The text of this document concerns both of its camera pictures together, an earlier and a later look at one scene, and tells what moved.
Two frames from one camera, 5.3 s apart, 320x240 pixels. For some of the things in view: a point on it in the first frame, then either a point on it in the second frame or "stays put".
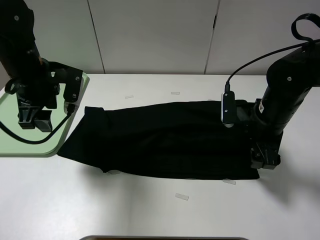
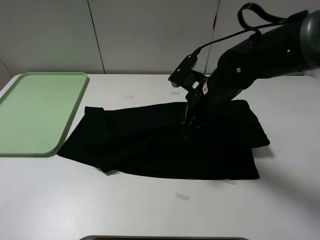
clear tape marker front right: (229, 181) stays put
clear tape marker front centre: (182, 196) stays put
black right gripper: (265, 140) to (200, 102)
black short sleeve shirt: (184, 140) stays put
